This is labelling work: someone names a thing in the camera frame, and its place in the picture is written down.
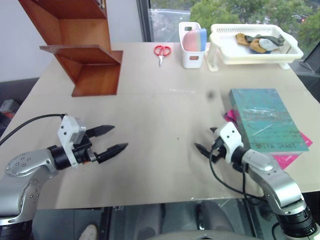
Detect white plastic dish rack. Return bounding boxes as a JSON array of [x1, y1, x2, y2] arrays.
[[208, 23, 305, 73]]

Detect grey robot torso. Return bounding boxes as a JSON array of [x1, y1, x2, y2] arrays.
[[149, 231, 262, 240]]

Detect tan cloth glove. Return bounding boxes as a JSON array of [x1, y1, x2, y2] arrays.
[[249, 39, 268, 54]]

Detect brown cloth glove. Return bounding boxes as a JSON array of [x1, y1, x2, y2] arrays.
[[235, 32, 248, 46]]

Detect white plastic storage bin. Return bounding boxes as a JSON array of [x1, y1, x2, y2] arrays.
[[178, 21, 208, 70]]

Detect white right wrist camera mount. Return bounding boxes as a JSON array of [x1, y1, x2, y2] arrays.
[[215, 121, 245, 163]]

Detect dark window frame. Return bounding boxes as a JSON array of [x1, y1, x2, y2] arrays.
[[136, 0, 152, 43]]

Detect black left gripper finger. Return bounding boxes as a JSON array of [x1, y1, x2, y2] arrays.
[[87, 124, 116, 139], [95, 142, 129, 165]]

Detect pink sponge pad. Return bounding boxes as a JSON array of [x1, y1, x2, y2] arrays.
[[182, 29, 201, 53]]

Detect pink book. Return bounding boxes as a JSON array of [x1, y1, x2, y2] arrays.
[[222, 108, 314, 171]]

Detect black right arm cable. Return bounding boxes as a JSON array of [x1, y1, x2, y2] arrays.
[[209, 139, 267, 201]]

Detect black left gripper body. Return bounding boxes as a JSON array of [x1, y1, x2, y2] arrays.
[[72, 134, 101, 165]]

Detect wooden shelf stand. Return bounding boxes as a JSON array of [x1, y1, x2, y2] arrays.
[[17, 0, 124, 98]]

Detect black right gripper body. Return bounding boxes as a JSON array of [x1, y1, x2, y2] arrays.
[[211, 136, 227, 161]]

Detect teal hardcover book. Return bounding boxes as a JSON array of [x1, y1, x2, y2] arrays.
[[227, 87, 310, 153]]

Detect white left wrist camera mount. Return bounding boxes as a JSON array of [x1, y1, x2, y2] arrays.
[[57, 115, 87, 167]]

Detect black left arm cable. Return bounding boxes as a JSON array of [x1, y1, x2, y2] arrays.
[[0, 113, 67, 147]]

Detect red handled scissors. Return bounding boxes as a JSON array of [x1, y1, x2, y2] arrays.
[[153, 44, 173, 68]]

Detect blue sponge pad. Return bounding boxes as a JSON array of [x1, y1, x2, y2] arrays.
[[199, 27, 208, 52]]

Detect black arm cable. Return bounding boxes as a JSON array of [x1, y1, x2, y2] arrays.
[[209, 139, 267, 201], [0, 113, 67, 147]]

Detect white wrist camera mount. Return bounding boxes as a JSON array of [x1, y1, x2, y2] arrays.
[[215, 121, 245, 163], [57, 115, 87, 167]]

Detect light shoe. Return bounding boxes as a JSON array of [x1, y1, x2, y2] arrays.
[[78, 223, 99, 240]]

